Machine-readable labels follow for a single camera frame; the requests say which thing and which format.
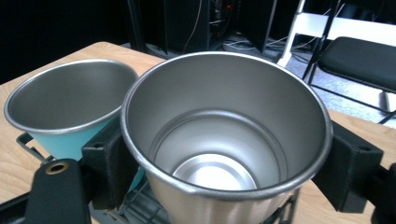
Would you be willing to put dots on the black equipment cabinet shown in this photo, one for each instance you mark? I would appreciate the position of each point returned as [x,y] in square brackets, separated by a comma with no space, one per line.
[186,21]

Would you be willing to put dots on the stainless steel cup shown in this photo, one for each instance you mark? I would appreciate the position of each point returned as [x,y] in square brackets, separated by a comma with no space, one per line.
[224,124]

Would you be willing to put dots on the white folding chair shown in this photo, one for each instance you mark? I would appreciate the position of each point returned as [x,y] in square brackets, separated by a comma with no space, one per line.
[311,25]

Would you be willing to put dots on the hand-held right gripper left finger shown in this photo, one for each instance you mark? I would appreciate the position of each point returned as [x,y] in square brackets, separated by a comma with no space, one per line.
[109,161]

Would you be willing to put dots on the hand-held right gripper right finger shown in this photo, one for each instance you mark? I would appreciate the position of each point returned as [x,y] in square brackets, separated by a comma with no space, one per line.
[345,174]

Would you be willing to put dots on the teal metal cup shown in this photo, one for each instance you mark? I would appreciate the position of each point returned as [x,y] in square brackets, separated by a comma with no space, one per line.
[68,96]

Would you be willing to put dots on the black folding chair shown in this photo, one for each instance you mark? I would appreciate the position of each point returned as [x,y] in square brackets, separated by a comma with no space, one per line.
[358,59]

